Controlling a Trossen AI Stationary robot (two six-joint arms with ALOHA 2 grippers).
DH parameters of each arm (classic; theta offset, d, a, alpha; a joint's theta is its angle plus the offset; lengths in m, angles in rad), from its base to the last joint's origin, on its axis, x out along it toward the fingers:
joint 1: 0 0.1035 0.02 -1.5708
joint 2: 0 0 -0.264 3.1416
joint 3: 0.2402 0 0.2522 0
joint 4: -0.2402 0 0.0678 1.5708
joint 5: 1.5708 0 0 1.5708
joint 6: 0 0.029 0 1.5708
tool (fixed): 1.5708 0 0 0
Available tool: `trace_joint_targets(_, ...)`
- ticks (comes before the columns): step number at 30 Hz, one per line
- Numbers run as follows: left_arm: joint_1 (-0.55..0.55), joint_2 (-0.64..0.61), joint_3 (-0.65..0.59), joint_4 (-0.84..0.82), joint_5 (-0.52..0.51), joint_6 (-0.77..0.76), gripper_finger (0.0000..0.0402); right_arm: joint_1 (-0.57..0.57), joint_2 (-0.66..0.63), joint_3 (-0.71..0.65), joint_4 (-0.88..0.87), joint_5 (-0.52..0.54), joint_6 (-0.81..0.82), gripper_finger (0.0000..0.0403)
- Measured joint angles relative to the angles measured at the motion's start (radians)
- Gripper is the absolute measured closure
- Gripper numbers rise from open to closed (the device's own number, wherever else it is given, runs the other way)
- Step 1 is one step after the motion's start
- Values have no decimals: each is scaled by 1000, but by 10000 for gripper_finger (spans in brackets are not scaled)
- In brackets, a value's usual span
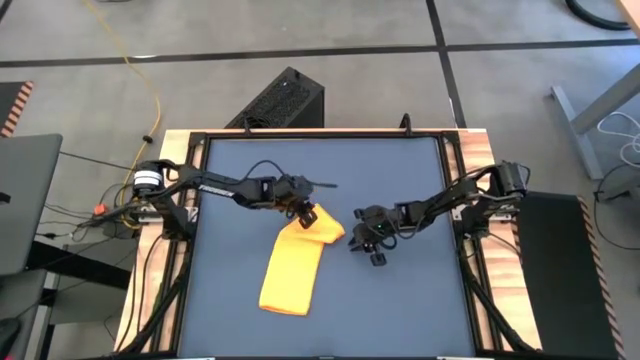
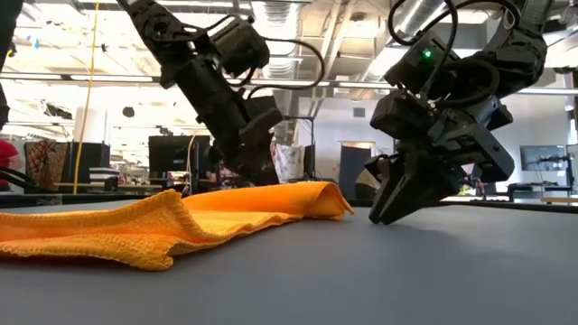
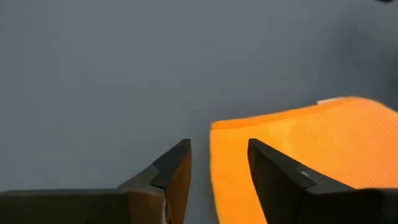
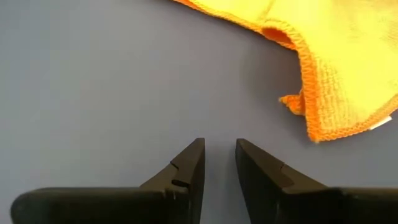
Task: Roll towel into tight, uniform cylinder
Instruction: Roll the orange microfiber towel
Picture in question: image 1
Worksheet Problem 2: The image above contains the black computer tower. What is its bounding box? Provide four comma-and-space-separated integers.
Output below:
224, 66, 326, 130

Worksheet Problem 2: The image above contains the white cable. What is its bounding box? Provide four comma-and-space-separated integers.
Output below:
596, 110, 640, 169

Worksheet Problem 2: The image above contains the light wooden desk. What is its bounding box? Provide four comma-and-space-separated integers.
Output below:
615, 0, 640, 39

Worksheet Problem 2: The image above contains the wooden table board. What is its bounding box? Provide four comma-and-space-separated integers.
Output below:
113, 127, 544, 354

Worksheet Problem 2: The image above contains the yellow cable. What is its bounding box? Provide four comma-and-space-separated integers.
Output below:
82, 0, 162, 231

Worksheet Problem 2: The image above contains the orange microfibre towel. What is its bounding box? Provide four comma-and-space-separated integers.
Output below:
258, 202, 347, 317

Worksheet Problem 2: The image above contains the black table frame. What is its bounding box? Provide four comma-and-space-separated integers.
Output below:
177, 130, 481, 359

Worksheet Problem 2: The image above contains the grey laptop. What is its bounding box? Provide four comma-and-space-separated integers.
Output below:
0, 133, 64, 277

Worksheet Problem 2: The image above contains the black mat with striped edge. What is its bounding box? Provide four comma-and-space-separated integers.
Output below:
0, 80, 35, 139
509, 189, 626, 360

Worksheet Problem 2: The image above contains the black cable bundle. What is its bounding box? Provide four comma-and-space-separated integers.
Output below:
117, 234, 194, 356
457, 234, 539, 354

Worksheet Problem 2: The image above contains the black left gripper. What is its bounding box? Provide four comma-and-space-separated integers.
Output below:
272, 173, 339, 231

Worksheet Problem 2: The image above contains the grey metal desk leg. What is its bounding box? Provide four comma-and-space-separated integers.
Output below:
549, 63, 640, 181

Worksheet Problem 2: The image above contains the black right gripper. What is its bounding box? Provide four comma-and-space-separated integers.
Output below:
347, 203, 404, 268

